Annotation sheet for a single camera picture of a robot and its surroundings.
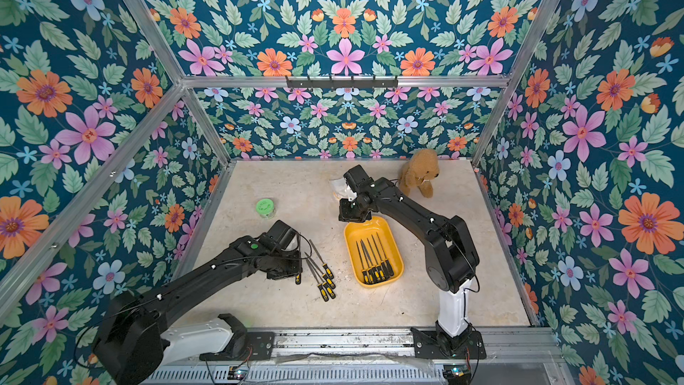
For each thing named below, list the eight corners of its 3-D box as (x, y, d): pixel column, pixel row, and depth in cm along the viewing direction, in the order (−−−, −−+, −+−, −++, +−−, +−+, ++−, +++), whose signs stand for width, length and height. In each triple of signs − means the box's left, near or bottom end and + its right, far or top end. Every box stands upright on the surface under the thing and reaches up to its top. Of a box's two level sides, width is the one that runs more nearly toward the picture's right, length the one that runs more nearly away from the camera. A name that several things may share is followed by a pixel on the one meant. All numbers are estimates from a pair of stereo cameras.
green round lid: (257, 213, 104) (253, 206, 100) (266, 203, 107) (263, 196, 103) (269, 220, 102) (265, 213, 98) (278, 209, 105) (275, 202, 101)
